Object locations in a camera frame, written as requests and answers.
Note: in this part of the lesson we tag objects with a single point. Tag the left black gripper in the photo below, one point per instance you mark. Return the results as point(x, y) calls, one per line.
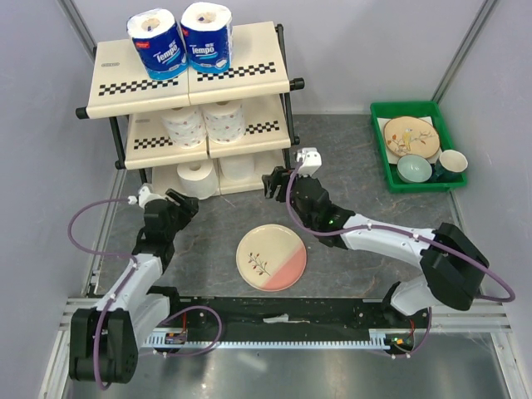
point(185, 213)

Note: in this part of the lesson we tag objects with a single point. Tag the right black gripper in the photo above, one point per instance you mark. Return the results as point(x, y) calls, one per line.
point(278, 176)

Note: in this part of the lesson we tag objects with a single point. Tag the plain white roll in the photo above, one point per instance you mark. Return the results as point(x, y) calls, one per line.
point(237, 167)
point(198, 179)

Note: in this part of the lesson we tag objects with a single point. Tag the white roll with dotted print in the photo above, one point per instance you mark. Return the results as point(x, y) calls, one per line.
point(185, 126)

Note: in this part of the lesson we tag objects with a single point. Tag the white roll with pink core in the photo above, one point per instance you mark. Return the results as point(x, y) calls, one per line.
point(224, 120)

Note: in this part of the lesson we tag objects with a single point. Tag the blue paper towel roll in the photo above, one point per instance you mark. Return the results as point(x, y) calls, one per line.
point(207, 31)

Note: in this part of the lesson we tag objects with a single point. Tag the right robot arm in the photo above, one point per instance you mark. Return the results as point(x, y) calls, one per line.
point(452, 267)

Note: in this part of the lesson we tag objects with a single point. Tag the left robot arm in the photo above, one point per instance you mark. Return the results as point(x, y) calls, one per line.
point(105, 339)

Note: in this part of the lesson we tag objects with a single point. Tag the beige three-tier shelf rack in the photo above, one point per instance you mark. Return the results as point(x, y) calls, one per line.
point(122, 93)

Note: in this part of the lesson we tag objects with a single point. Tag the beige and pink plate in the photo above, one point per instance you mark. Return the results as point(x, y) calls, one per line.
point(271, 258)

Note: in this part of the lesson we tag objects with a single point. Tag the beige plate with bird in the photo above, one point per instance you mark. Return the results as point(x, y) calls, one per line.
point(407, 135)

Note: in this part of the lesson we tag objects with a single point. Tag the light teal ceramic bowl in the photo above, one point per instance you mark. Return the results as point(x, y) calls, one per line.
point(414, 169)

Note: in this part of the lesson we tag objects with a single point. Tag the green plastic bin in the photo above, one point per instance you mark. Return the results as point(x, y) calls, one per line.
point(382, 112)

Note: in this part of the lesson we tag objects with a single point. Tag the dark teal mug white inside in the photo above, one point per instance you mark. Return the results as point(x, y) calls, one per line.
point(449, 166)

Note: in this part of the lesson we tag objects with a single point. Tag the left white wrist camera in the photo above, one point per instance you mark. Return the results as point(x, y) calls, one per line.
point(145, 195)

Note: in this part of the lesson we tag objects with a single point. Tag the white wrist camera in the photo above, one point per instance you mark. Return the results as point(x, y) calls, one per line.
point(145, 195)
point(309, 161)

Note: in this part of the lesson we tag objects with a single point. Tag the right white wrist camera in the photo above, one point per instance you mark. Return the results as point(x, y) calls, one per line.
point(309, 161)

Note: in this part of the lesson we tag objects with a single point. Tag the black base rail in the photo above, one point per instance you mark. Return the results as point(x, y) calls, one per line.
point(290, 319)

